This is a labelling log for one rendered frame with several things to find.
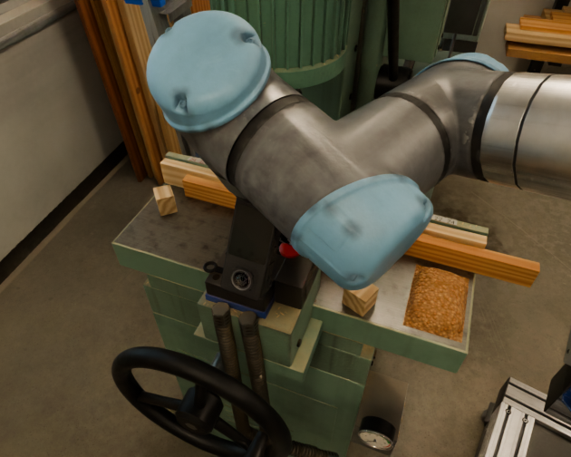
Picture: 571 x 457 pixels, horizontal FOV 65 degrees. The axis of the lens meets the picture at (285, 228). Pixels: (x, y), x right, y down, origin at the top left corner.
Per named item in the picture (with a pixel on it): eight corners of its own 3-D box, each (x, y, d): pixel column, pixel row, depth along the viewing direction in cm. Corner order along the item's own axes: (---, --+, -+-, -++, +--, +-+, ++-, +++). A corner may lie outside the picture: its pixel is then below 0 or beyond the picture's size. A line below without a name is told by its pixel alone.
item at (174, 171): (164, 183, 90) (159, 162, 86) (169, 177, 91) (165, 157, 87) (477, 265, 74) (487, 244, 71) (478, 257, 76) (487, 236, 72)
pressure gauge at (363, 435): (353, 444, 82) (359, 427, 76) (359, 425, 84) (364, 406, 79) (388, 458, 80) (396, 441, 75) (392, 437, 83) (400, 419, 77)
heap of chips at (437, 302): (401, 325, 66) (405, 314, 64) (416, 264, 75) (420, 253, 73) (461, 343, 64) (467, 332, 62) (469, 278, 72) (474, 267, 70)
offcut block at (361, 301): (354, 289, 71) (357, 274, 68) (375, 303, 69) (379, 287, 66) (342, 303, 69) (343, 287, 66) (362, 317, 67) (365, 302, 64)
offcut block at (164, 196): (178, 212, 84) (174, 195, 81) (160, 216, 83) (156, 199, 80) (173, 199, 86) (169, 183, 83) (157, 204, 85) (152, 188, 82)
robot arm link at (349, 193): (491, 157, 27) (357, 58, 30) (376, 255, 21) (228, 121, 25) (434, 231, 33) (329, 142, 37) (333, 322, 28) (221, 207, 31)
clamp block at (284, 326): (201, 337, 68) (193, 302, 62) (239, 273, 77) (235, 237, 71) (293, 370, 64) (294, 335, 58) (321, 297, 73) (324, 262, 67)
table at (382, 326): (84, 305, 76) (72, 282, 72) (177, 195, 96) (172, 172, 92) (451, 436, 61) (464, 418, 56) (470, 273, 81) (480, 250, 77)
